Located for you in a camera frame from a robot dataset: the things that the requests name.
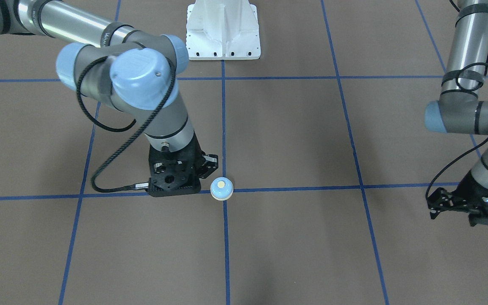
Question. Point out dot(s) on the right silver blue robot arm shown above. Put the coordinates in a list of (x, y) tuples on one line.
[(122, 78)]

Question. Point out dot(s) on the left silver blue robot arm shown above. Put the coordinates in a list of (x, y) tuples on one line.
[(462, 108)]

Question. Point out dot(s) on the blue white call bell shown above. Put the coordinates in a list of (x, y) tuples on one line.
[(221, 188)]

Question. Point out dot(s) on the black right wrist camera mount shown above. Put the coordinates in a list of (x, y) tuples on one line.
[(172, 178)]

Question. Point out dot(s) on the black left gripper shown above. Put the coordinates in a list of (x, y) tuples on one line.
[(469, 185)]

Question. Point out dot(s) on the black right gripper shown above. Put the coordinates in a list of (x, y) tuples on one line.
[(208, 165)]

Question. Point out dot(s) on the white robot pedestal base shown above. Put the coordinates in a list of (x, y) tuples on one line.
[(222, 30)]

